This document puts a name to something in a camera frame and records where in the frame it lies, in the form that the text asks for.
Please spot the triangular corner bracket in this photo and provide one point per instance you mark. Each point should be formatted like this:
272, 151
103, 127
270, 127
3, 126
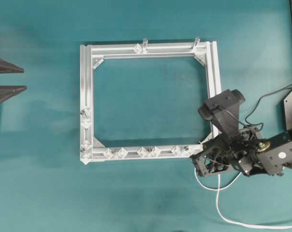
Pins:
97, 143
96, 62
201, 60
208, 137

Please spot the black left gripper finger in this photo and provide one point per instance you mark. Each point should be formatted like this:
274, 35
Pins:
7, 92
6, 67

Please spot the silver metal pin corner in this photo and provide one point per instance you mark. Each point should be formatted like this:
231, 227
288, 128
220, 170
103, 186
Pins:
196, 43

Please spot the aluminium extrusion frame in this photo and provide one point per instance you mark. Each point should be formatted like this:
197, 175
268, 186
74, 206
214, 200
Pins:
143, 100

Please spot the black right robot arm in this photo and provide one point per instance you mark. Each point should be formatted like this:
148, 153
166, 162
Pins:
275, 154

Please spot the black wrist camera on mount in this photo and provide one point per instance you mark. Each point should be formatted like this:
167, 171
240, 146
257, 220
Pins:
222, 111

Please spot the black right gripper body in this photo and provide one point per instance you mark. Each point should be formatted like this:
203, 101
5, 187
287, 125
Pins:
220, 155

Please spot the silver metal pin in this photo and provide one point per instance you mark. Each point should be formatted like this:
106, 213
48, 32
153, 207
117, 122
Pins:
144, 45

